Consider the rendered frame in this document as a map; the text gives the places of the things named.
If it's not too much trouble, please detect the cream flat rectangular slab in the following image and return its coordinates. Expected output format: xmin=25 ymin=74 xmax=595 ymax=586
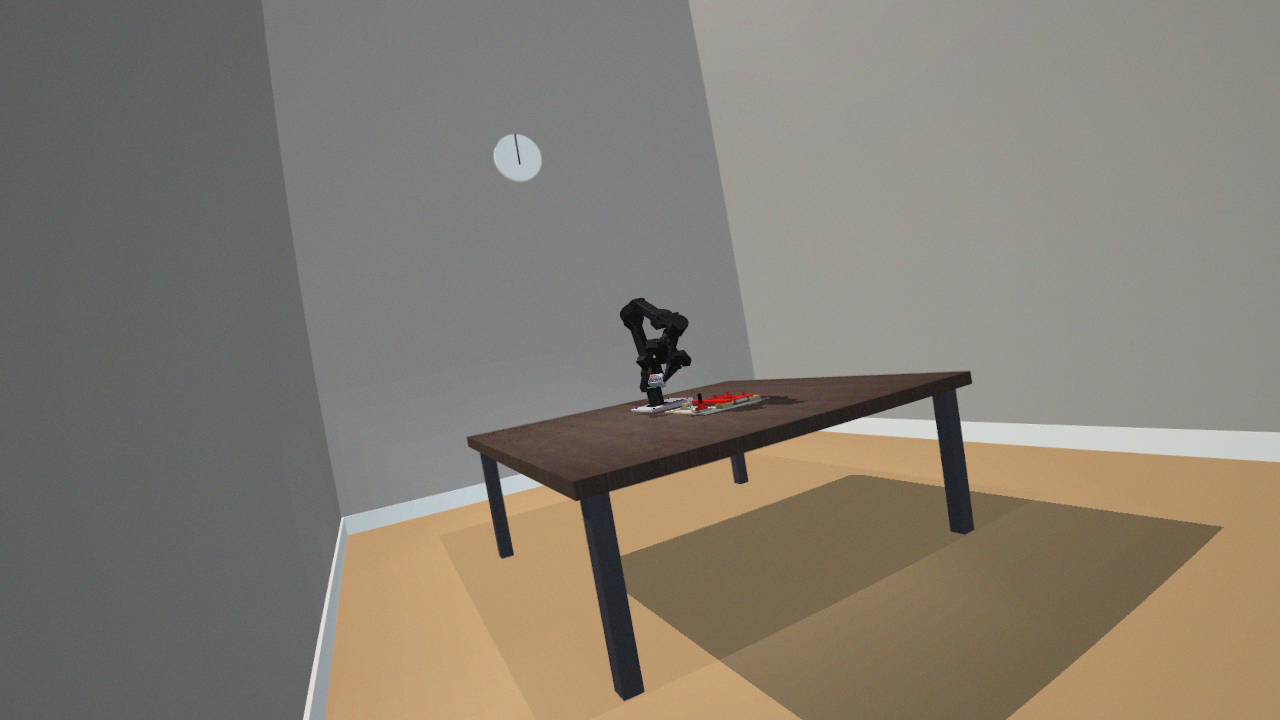
xmin=666 ymin=395 xmax=762 ymax=415

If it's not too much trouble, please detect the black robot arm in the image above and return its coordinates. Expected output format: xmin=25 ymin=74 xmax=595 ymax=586
xmin=620 ymin=299 xmax=689 ymax=407

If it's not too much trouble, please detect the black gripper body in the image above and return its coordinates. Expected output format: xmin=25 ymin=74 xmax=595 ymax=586
xmin=636 ymin=340 xmax=691 ymax=372

